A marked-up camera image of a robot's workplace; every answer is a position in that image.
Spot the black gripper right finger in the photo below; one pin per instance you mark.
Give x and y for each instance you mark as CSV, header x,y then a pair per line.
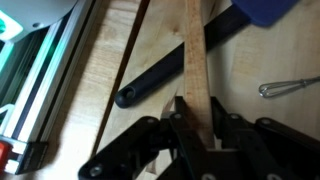
x,y
260,150

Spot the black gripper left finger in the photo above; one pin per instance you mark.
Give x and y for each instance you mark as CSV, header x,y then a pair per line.
x,y
146,146

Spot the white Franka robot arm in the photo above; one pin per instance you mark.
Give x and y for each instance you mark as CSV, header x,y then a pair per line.
x,y
33,13

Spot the small metal whisk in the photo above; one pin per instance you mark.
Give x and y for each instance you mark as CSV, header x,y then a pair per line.
x,y
283,87

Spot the aluminium rail frame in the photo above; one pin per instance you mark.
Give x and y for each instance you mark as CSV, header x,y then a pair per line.
x,y
40,100

